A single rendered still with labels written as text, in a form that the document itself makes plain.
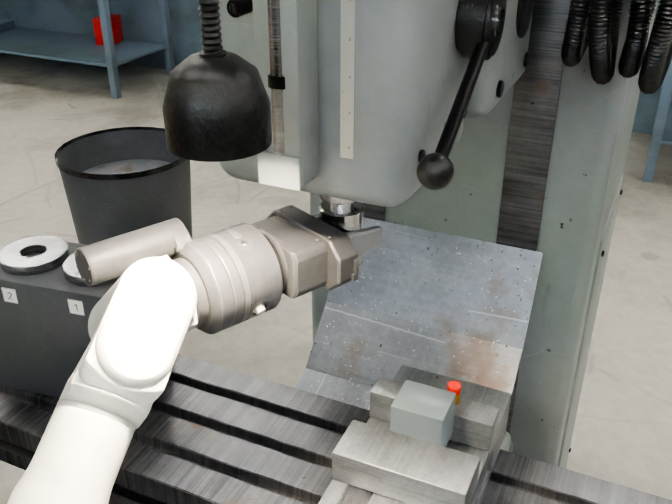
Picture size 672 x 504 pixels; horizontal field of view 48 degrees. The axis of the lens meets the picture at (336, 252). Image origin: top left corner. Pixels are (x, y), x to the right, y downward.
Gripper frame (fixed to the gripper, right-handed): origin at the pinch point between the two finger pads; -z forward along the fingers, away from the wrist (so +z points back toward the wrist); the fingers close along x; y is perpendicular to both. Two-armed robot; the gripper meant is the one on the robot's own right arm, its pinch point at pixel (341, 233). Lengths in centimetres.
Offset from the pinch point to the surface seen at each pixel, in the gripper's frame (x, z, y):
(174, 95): -10.3, 23.5, -21.6
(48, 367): 36, 22, 28
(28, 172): 346, -76, 122
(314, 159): -6.1, 8.6, -12.3
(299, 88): -7.0, 10.8, -19.0
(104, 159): 211, -63, 71
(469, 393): -6.3, -16.5, 25.7
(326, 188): -5.9, 7.0, -9.1
